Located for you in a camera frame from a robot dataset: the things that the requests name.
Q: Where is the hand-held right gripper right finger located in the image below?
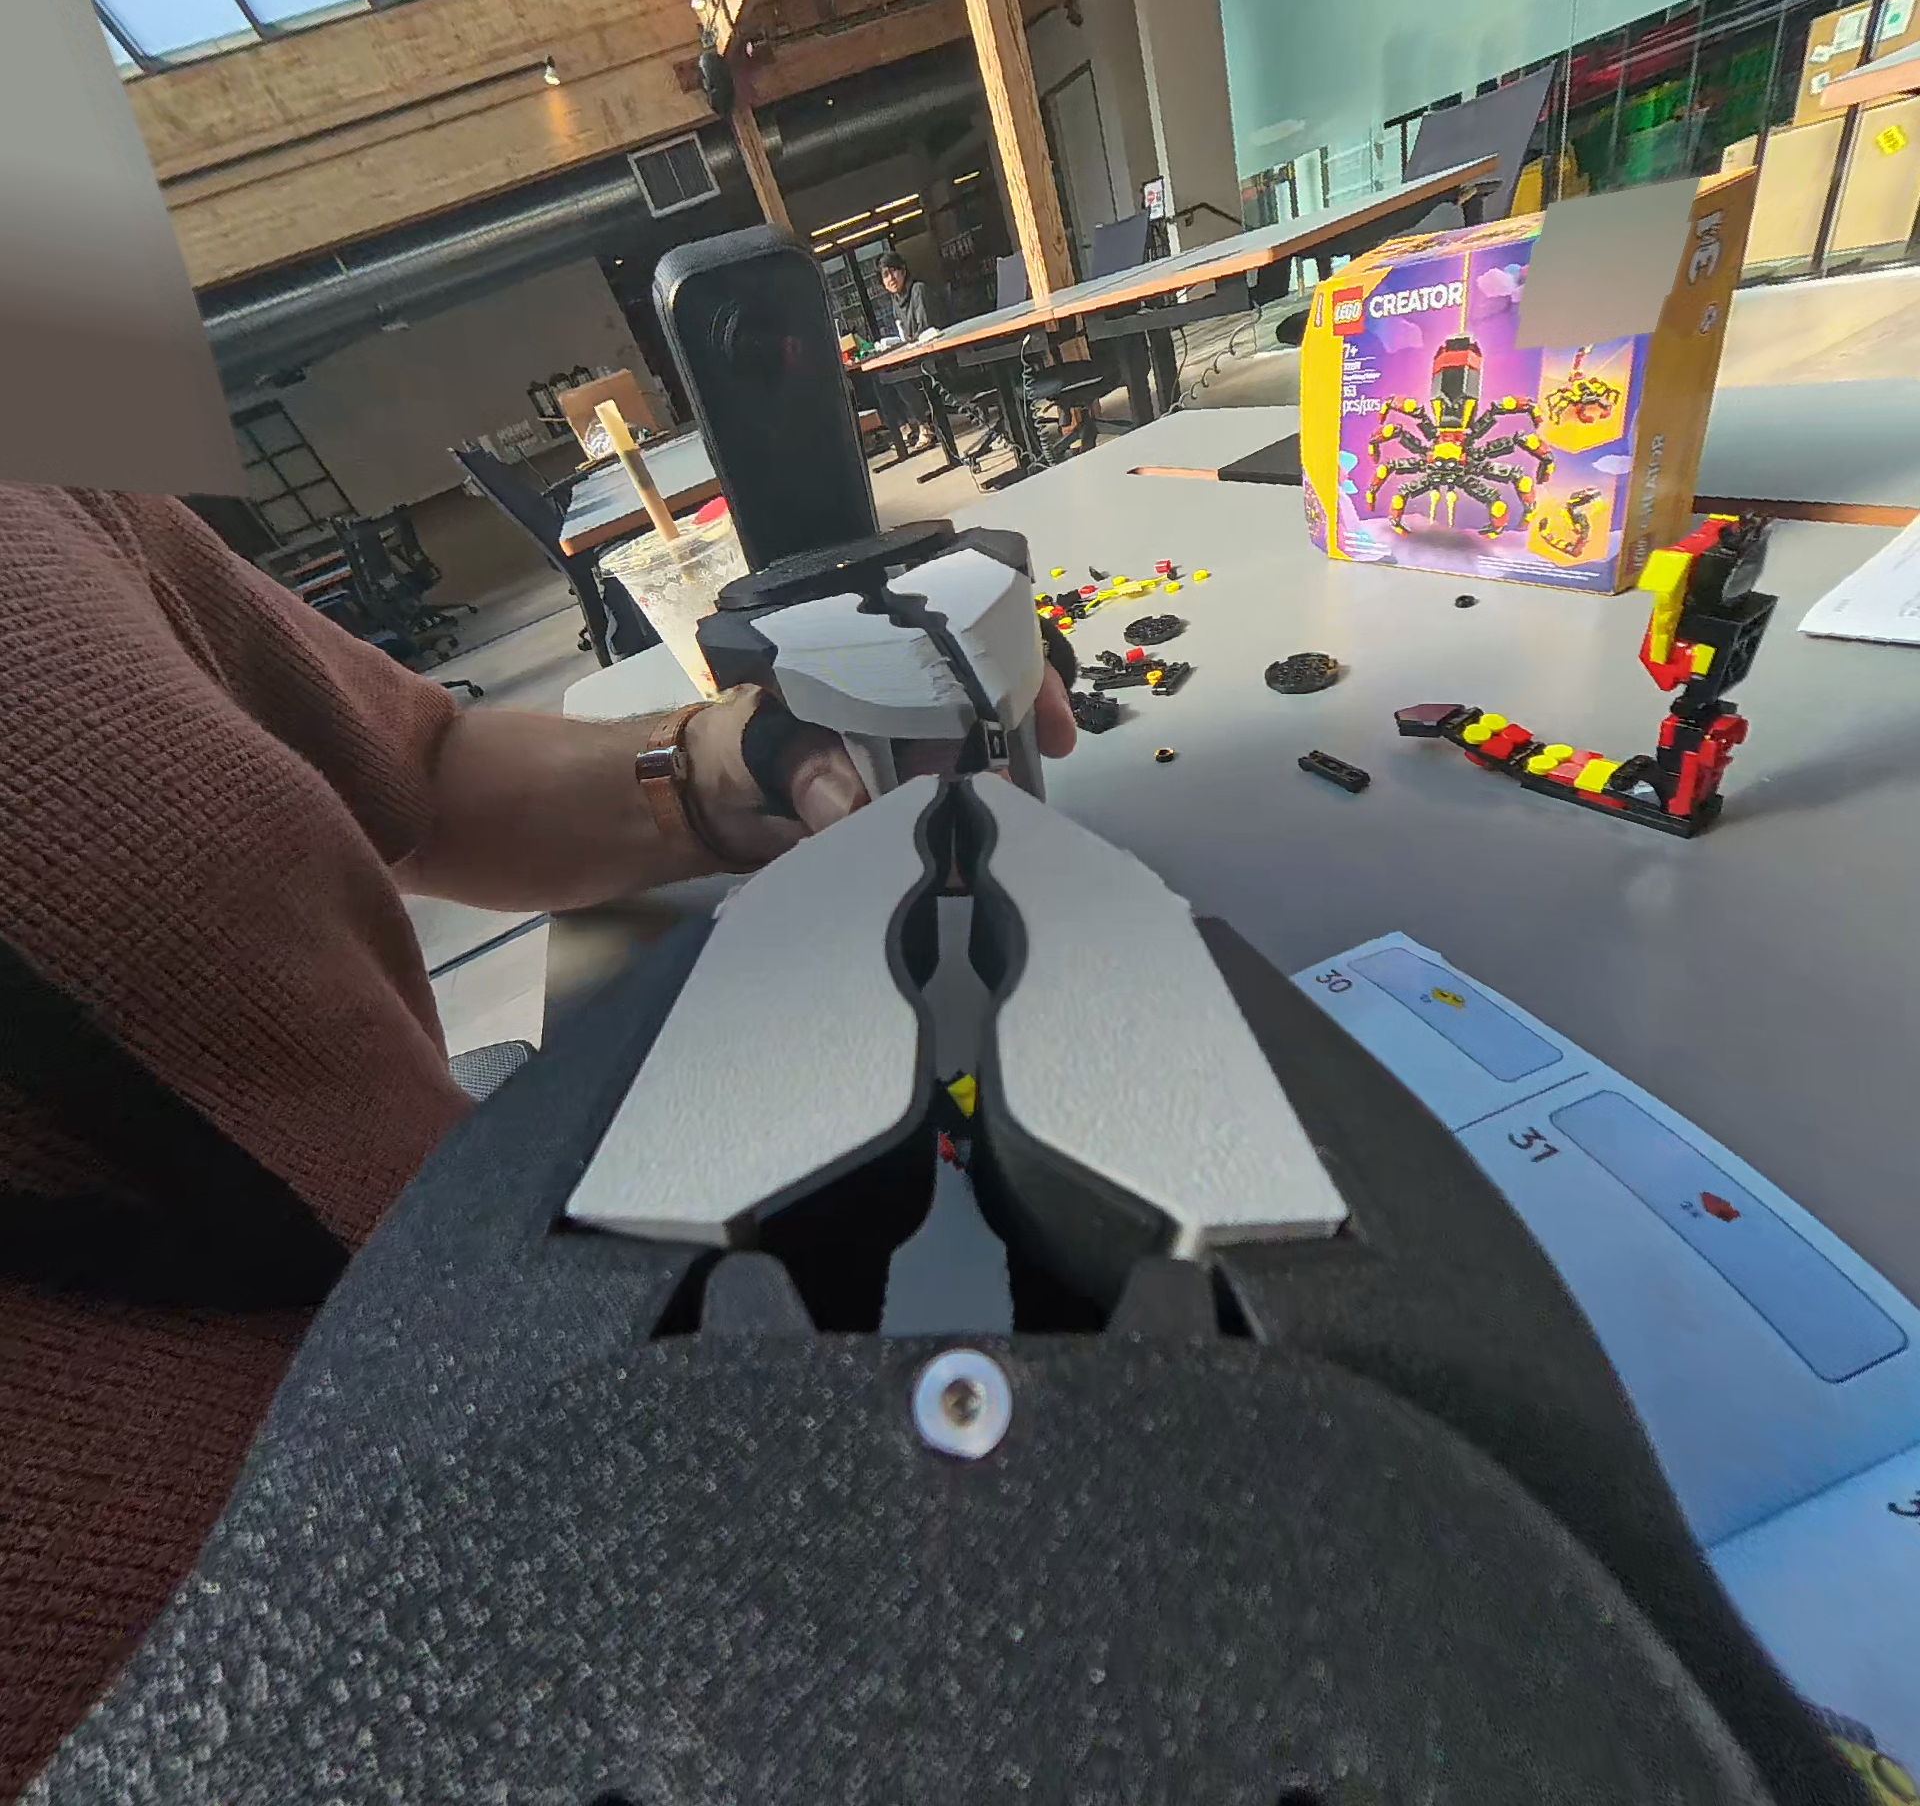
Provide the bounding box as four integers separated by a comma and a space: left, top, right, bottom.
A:
960, 774, 1355, 1331

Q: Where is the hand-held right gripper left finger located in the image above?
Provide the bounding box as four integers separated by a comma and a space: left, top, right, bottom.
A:
563, 774, 953, 1331

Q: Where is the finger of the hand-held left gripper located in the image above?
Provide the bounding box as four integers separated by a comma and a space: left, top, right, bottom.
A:
746, 597, 985, 798
897, 546, 1053, 805

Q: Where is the person's left forearm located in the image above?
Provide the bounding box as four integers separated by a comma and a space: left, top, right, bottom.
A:
0, 482, 707, 924

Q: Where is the grey desk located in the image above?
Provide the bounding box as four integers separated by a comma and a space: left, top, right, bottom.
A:
405, 268, 1920, 1545

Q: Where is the person's left hand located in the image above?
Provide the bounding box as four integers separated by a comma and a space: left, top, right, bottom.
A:
690, 628, 1082, 877

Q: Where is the wood-edged grey table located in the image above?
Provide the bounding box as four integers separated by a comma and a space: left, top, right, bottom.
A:
557, 427, 726, 558

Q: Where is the pile of small loose bricks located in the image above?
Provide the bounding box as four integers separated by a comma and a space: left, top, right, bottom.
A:
1031, 561, 1218, 733

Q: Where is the pale drinking straw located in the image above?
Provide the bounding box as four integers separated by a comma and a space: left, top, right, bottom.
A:
595, 399, 677, 548

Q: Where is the clear plastic drink cup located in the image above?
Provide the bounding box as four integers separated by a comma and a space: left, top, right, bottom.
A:
600, 507, 753, 707

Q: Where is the black office chair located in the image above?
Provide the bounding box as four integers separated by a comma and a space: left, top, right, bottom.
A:
450, 440, 645, 667
330, 507, 470, 667

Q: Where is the wooden pillar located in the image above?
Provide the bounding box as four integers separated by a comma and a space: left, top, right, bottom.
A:
937, 0, 1078, 337

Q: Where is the long wooden table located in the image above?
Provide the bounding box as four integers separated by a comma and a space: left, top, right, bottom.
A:
846, 157, 1504, 388

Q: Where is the toy brick set box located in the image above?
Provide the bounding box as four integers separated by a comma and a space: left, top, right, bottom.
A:
1299, 163, 1761, 595

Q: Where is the blue brick instruction booklet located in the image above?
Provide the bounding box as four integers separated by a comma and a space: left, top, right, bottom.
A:
1294, 930, 1920, 1806

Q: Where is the red black brick snake model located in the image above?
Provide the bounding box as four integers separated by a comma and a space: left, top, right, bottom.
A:
1397, 514, 1781, 842

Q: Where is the white paper sheet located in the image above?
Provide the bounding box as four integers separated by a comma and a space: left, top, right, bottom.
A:
1798, 517, 1920, 647

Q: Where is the stack of cardboard boxes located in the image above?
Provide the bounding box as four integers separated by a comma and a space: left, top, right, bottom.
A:
1722, 0, 1920, 280

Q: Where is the brown strap wristwatch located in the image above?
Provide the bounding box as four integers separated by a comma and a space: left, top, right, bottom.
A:
633, 700, 726, 866

